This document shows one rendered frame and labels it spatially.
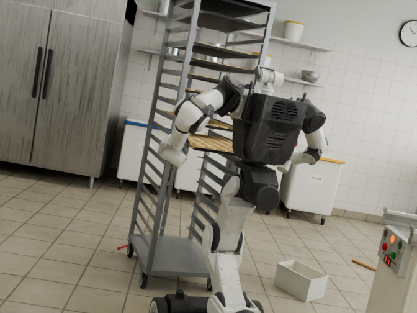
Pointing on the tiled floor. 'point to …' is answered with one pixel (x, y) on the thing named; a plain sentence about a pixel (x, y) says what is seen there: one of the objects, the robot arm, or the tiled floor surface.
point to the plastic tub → (300, 280)
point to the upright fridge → (62, 81)
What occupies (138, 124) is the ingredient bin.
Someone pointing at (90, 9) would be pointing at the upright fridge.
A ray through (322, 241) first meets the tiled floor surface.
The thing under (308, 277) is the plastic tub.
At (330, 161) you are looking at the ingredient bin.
